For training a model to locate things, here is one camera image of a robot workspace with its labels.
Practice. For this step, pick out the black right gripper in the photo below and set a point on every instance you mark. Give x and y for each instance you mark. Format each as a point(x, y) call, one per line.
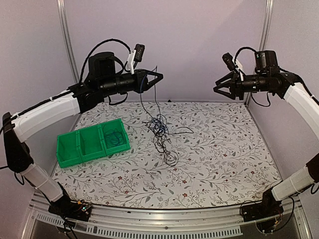
point(236, 87)

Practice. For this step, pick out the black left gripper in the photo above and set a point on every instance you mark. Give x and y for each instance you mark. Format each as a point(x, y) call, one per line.
point(146, 85)

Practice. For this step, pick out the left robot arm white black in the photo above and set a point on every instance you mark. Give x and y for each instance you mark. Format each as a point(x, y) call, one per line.
point(107, 76)

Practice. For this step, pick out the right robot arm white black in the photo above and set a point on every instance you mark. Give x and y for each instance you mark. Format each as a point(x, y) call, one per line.
point(271, 78)

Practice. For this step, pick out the green bin right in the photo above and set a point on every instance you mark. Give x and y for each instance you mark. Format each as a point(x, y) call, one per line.
point(115, 137)

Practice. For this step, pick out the green bin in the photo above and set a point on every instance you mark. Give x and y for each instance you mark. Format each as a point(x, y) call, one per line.
point(91, 147)
point(115, 137)
point(67, 150)

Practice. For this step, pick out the floral table mat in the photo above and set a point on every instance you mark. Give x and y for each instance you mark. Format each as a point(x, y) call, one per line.
point(224, 161)

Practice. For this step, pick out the green bin middle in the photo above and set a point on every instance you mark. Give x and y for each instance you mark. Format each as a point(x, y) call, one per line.
point(91, 147)

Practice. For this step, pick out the green bin left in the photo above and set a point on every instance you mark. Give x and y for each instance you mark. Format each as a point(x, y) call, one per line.
point(67, 150)

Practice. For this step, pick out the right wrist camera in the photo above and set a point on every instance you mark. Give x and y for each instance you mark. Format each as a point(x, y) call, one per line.
point(233, 65)

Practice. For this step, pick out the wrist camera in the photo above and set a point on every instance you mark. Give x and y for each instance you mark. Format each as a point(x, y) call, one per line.
point(134, 57)
point(233, 65)

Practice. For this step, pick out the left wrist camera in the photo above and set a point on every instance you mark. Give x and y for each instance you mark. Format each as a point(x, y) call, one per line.
point(134, 57)

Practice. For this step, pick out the right aluminium corner post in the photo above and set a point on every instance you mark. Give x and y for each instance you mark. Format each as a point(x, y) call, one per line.
point(266, 24)

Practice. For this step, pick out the aluminium corner post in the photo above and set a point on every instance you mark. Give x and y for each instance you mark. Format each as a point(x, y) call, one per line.
point(67, 39)
point(266, 24)

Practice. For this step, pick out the left aluminium corner post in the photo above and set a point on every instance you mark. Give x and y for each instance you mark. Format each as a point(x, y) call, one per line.
point(67, 39)

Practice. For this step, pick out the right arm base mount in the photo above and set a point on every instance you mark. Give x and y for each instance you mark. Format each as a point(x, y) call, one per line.
point(268, 207)

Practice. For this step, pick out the front aluminium rail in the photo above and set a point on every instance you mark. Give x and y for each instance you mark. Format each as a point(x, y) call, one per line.
point(108, 222)

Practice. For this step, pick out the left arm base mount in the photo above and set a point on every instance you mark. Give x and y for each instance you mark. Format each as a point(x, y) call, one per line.
point(67, 208)

